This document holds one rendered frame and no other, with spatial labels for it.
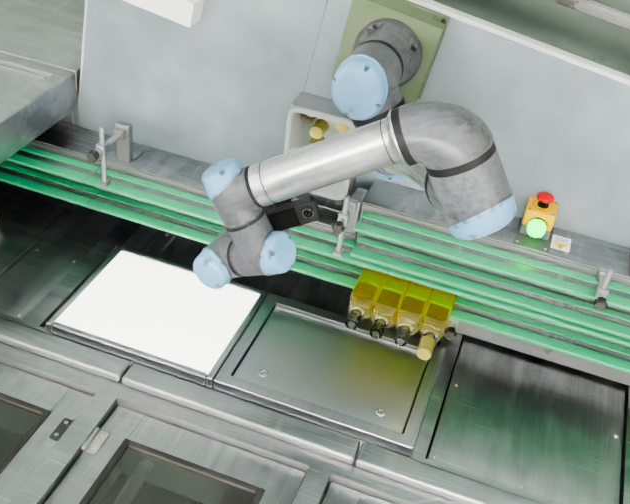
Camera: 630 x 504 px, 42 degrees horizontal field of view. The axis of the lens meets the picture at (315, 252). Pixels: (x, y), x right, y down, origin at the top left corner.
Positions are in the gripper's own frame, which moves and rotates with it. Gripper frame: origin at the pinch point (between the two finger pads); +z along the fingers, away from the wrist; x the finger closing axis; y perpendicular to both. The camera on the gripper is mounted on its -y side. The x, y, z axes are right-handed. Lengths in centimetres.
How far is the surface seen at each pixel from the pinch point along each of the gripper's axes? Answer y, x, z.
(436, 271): -11.1, 36.5, 17.7
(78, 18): 103, -33, 47
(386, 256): -0.2, 30.9, 15.7
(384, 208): 0.4, 21.3, 22.0
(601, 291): -47, 44, 22
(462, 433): -21, 63, -7
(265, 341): 22.7, 38.0, -10.4
